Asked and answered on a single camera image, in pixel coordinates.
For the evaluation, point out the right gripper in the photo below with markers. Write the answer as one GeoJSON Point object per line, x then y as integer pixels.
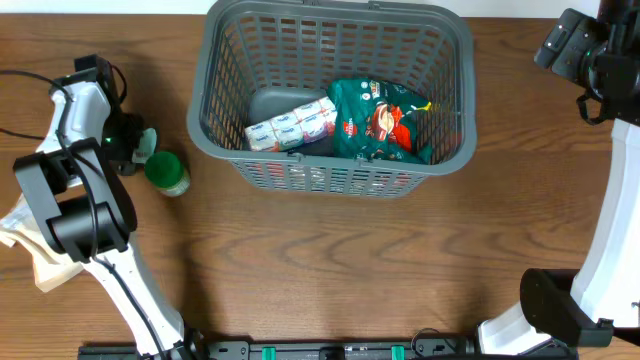
{"type": "Point", "coordinates": [568, 44]}

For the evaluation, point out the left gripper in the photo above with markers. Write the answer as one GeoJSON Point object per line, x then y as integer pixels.
{"type": "Point", "coordinates": [115, 152]}

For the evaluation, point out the small white-teal pouch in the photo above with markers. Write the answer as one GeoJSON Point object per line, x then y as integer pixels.
{"type": "Point", "coordinates": [146, 147]}

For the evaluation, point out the tissue multipack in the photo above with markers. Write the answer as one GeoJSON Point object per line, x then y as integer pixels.
{"type": "Point", "coordinates": [301, 126]}

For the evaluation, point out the green coffee bag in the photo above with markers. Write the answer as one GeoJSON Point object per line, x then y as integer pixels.
{"type": "Point", "coordinates": [377, 120]}

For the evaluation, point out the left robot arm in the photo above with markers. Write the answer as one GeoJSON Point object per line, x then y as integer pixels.
{"type": "Point", "coordinates": [72, 186]}

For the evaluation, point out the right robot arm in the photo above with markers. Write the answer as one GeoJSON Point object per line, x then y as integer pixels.
{"type": "Point", "coordinates": [562, 310]}

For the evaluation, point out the green-lid jar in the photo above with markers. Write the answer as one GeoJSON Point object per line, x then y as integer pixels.
{"type": "Point", "coordinates": [167, 174]}

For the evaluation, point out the beige paper pouch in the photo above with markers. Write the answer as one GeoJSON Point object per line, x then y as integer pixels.
{"type": "Point", "coordinates": [50, 268]}

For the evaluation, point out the grey plastic basket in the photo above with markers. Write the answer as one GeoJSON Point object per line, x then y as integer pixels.
{"type": "Point", "coordinates": [260, 59]}

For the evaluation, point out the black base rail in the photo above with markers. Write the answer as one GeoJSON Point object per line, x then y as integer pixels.
{"type": "Point", "coordinates": [422, 349]}

